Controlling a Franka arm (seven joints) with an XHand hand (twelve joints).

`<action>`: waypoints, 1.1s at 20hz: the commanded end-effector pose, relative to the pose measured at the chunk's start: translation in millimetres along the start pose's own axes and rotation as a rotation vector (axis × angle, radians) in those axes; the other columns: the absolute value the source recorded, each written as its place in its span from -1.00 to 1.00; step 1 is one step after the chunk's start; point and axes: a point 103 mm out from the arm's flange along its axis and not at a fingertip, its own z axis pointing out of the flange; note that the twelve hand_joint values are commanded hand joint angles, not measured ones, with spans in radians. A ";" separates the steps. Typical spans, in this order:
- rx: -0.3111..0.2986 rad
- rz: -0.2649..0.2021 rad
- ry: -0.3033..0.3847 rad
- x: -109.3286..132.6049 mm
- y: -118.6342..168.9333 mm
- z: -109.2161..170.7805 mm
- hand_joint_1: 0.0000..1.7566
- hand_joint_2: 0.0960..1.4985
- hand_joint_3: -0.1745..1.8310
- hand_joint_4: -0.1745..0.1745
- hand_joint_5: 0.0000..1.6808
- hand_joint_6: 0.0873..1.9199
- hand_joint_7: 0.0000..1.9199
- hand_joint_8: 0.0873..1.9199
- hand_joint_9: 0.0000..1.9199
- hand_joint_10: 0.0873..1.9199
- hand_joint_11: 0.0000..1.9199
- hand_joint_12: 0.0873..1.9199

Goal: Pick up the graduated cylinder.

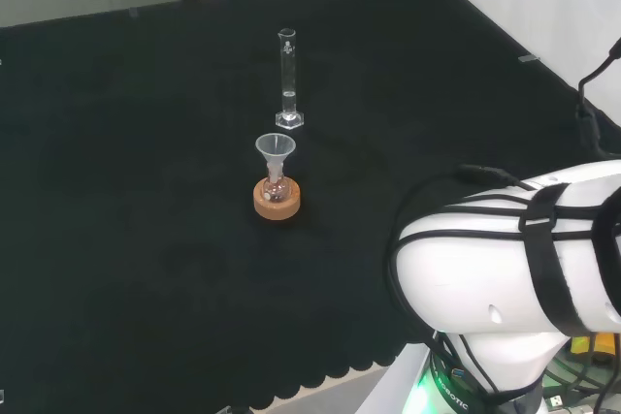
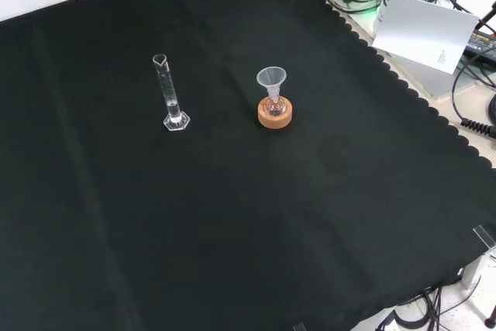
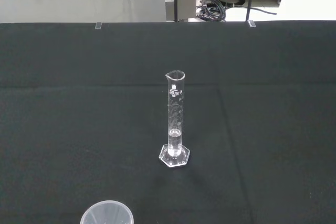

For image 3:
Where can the black bench cloth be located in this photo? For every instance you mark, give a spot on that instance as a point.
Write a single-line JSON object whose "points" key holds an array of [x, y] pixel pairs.
{"points": [[78, 103]]}

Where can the clear tape strip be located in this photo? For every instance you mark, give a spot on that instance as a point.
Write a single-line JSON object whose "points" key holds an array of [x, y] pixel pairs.
{"points": [[97, 26], [251, 23]]}

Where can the clear plastic funnel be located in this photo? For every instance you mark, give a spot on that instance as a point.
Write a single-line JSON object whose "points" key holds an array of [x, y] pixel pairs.
{"points": [[105, 213]]}

